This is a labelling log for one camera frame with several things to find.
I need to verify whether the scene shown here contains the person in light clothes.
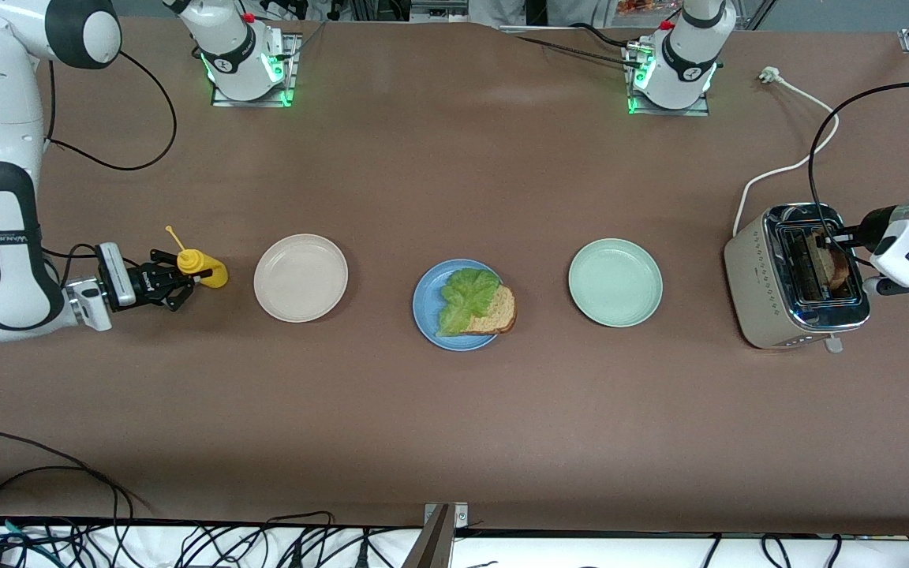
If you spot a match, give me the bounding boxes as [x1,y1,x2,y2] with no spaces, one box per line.
[469,0,609,28]

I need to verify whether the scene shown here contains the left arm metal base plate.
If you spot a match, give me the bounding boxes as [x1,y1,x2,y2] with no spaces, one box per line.
[624,43,712,118]

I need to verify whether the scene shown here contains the long black floor cable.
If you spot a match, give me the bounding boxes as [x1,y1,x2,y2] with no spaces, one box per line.
[0,430,152,518]

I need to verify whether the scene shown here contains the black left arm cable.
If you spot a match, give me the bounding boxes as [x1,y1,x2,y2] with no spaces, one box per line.
[810,81,909,269]

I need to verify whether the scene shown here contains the light brown bread slice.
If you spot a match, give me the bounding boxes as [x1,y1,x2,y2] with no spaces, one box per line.
[466,284,518,335]

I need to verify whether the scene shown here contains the white toaster power cord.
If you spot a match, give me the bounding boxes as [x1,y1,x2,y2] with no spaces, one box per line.
[733,66,840,237]

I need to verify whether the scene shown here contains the green lettuce leaf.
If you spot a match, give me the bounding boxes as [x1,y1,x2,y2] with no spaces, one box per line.
[436,268,503,338]

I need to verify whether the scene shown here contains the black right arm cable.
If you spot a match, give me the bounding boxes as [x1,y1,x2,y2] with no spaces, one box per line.
[40,49,179,285]

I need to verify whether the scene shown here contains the metal table edge bracket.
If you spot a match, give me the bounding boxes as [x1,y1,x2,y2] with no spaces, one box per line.
[401,503,469,568]

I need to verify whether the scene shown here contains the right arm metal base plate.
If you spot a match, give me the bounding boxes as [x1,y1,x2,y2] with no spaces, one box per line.
[211,33,297,107]

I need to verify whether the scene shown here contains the looped black floor cable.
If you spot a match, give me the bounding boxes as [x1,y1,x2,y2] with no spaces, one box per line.
[0,465,136,525]

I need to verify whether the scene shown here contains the yellow squeeze bottle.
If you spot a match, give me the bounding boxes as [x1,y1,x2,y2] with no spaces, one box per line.
[165,226,229,290]

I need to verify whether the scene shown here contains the orange snack packet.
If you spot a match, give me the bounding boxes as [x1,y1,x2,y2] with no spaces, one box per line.
[616,0,680,17]

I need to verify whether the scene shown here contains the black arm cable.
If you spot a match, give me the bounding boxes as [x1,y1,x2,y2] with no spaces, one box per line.
[810,81,909,269]
[40,49,179,285]

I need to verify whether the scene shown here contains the dark crust bread slice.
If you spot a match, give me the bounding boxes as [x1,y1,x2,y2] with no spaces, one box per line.
[808,229,855,293]

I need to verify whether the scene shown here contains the beige round plate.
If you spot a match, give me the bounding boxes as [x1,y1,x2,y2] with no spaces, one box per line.
[253,234,350,324]

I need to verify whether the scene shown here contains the beige chrome toaster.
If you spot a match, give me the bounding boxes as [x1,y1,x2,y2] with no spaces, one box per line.
[723,202,872,354]

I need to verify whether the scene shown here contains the blue round plate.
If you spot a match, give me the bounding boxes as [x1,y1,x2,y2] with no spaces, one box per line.
[412,259,507,353]

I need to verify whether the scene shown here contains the thin black base cable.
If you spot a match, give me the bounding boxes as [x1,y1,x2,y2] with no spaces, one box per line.
[514,22,649,70]

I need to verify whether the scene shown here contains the green round plate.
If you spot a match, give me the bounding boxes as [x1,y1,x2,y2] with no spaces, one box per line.
[567,237,664,328]

